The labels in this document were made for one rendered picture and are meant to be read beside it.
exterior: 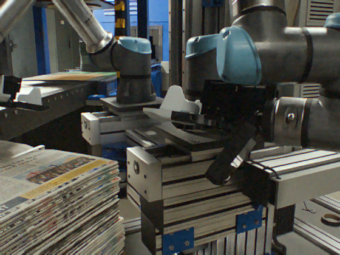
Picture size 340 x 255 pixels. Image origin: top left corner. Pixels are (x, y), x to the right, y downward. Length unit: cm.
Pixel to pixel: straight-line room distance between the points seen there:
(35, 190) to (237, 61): 32
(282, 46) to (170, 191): 45
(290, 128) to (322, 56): 11
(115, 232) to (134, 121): 67
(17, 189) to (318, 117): 42
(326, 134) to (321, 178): 40
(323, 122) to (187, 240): 53
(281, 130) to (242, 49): 14
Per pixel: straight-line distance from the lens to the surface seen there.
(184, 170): 79
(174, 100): 56
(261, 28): 46
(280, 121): 52
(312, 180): 89
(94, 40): 130
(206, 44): 79
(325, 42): 48
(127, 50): 124
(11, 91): 93
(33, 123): 154
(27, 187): 52
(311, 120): 51
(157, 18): 450
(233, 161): 54
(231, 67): 44
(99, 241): 60
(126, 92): 125
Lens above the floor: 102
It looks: 13 degrees down
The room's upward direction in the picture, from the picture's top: straight up
